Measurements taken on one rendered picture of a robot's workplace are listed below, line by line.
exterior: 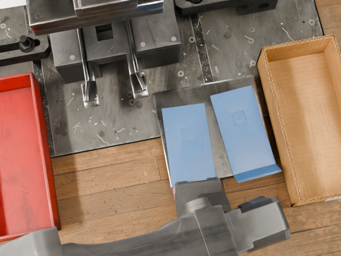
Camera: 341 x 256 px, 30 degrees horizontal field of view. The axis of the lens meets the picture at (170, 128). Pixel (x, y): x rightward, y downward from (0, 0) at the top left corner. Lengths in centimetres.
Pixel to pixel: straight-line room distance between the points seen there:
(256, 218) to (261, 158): 25
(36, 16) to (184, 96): 30
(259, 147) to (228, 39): 20
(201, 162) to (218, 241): 31
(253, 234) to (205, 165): 25
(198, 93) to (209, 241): 39
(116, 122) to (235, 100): 20
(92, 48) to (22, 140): 19
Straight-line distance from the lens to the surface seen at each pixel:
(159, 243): 67
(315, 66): 110
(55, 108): 108
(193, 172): 101
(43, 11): 87
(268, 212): 79
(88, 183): 104
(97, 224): 103
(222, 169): 102
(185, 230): 70
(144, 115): 106
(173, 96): 104
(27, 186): 105
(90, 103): 98
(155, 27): 102
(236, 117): 103
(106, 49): 101
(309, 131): 107
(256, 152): 102
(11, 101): 109
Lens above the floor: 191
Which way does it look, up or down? 75 degrees down
